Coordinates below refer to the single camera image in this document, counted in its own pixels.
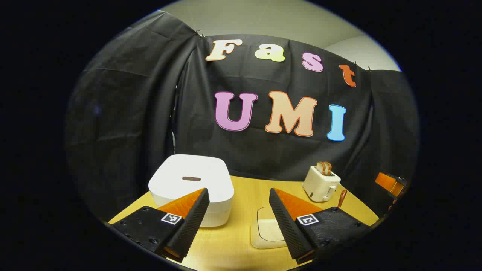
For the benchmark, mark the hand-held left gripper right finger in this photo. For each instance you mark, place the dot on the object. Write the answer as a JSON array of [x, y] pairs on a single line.
[[288, 229]]

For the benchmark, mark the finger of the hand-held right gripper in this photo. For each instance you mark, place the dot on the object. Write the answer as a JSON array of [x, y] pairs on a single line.
[[388, 182]]

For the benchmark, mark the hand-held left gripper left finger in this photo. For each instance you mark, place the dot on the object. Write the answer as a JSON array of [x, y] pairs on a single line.
[[188, 229]]

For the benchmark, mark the brown wooden spoon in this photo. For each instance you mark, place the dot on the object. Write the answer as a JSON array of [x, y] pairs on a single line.
[[342, 197]]

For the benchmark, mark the white rice cooker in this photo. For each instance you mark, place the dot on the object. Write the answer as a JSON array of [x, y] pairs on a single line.
[[188, 167]]

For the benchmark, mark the clear plastic container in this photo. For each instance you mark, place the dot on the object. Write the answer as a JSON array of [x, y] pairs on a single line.
[[263, 242]]

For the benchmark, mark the white toaster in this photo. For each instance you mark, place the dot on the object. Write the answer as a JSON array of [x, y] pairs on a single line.
[[318, 186]]

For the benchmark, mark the brown toast slice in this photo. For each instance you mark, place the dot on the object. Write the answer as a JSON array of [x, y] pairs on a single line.
[[320, 168], [328, 168]]

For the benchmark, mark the black backdrop cloth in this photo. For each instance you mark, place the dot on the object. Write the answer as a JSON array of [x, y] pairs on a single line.
[[150, 94]]

